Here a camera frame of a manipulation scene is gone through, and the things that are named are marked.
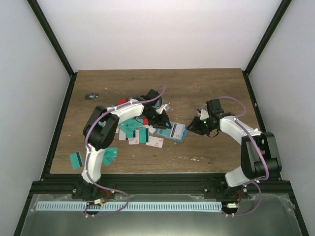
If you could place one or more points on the teal striped card left edge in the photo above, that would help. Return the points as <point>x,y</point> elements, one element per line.
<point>76,160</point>

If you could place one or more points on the small black card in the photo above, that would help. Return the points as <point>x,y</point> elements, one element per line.
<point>91,96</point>

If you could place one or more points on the teal VIP card front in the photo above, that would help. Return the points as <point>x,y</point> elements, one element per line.
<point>110,155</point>

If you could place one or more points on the white card red pattern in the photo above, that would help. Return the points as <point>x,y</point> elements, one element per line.
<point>156,142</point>

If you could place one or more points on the blue leather card holder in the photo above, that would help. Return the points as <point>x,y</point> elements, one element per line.
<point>166,133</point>

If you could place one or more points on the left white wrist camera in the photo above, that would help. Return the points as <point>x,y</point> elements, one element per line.
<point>163,108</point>

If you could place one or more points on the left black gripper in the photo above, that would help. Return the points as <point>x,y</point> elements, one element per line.
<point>161,123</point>

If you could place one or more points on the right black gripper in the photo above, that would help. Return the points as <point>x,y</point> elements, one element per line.
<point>196,128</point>

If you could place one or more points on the black aluminium frame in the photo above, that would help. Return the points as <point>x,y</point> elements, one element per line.
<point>149,183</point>

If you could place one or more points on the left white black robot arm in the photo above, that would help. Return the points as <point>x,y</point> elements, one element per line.
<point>99,132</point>

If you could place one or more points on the teal VIP card centre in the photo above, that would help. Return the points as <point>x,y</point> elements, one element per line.
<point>130,125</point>

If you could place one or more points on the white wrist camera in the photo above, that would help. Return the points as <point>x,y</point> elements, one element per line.
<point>163,108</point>
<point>202,114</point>

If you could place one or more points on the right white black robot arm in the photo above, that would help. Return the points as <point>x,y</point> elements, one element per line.
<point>260,158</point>

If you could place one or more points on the teal vip card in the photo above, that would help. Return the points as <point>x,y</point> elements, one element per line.
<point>130,125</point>
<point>110,155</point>

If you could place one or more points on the teal striped card upright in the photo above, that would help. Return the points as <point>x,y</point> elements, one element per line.
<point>144,135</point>

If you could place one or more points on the light blue slotted rail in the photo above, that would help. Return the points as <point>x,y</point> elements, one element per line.
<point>131,206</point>

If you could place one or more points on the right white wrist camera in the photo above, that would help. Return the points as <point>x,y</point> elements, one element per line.
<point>202,114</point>

